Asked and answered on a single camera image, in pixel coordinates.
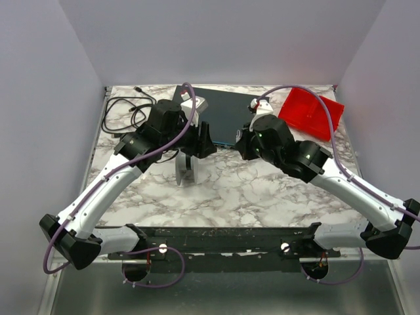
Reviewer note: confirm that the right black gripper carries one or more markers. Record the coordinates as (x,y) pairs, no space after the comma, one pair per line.
(245,146)

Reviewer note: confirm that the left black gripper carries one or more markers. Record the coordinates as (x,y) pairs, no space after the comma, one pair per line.
(199,146)

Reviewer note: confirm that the white cable spool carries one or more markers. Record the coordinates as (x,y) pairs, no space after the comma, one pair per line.
(186,169)

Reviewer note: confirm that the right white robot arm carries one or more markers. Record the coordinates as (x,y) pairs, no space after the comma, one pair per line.
(387,221)

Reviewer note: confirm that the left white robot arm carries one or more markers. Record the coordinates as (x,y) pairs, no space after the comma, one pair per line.
(170,126)

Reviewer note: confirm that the red plastic bin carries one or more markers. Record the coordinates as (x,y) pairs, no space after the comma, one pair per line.
(302,111)

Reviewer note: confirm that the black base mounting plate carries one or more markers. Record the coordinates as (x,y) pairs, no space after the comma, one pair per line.
(221,250)

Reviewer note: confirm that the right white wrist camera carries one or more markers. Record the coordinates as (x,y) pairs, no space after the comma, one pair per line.
(260,108)

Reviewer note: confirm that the dark blue network switch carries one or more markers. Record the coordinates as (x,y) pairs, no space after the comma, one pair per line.
(227,112)

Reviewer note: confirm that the aluminium rail frame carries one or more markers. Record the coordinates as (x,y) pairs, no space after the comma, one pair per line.
(162,281)

